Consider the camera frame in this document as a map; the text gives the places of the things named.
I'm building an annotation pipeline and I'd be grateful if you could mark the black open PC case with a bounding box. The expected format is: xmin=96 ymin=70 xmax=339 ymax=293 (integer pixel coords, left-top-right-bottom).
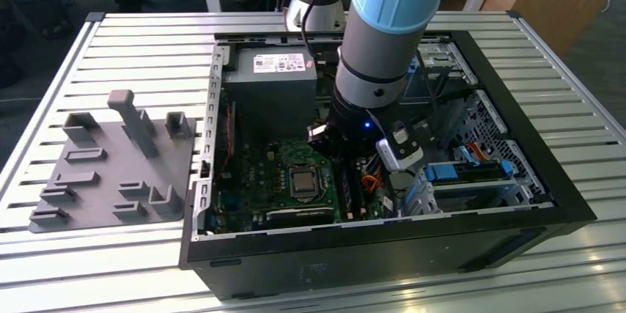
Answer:
xmin=178 ymin=29 xmax=598 ymax=301

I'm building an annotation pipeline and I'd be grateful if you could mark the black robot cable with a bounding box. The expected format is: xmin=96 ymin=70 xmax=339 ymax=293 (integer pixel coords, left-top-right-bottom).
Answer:
xmin=299 ymin=0 xmax=325 ymax=69

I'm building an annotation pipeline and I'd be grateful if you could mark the thin red wire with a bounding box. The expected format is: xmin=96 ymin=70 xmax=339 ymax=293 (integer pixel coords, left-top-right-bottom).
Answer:
xmin=219 ymin=102 xmax=235 ymax=178

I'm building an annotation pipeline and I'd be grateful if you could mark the CPU socket with silver CPU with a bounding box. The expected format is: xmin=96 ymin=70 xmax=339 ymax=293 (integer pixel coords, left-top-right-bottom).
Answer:
xmin=287 ymin=163 xmax=323 ymax=203

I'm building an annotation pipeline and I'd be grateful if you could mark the orange wire bundle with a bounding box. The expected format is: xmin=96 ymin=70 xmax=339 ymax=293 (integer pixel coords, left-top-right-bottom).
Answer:
xmin=361 ymin=174 xmax=383 ymax=194

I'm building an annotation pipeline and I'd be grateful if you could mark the black graphics card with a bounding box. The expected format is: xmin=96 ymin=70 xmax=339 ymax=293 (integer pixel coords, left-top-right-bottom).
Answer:
xmin=266 ymin=205 xmax=338 ymax=228

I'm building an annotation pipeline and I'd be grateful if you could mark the grey power supply unit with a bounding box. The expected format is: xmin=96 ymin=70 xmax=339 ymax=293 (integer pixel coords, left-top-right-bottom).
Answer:
xmin=222 ymin=48 xmax=321 ymax=147

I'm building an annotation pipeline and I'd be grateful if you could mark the red flat data cable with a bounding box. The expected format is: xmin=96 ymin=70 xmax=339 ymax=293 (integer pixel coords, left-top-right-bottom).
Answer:
xmin=467 ymin=141 xmax=497 ymax=162

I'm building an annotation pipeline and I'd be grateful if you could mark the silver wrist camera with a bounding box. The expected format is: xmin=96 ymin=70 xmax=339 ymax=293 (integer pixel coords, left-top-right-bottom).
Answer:
xmin=375 ymin=119 xmax=426 ymax=173

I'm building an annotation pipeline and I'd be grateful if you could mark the green motherboard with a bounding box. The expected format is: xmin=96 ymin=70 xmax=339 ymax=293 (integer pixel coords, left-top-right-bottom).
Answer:
xmin=216 ymin=136 xmax=395 ymax=234

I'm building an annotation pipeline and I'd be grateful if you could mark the metal disk bay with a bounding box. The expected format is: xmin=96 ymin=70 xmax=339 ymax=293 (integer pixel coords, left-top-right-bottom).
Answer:
xmin=399 ymin=161 xmax=537 ymax=217

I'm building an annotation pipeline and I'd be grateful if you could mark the grey parts rack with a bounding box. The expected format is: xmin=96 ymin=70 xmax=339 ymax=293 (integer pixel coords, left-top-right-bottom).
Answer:
xmin=28 ymin=89 xmax=198 ymax=234

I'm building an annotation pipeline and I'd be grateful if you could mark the metal drive cage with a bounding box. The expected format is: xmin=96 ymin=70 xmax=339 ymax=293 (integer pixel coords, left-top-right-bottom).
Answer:
xmin=403 ymin=42 xmax=479 ymax=113

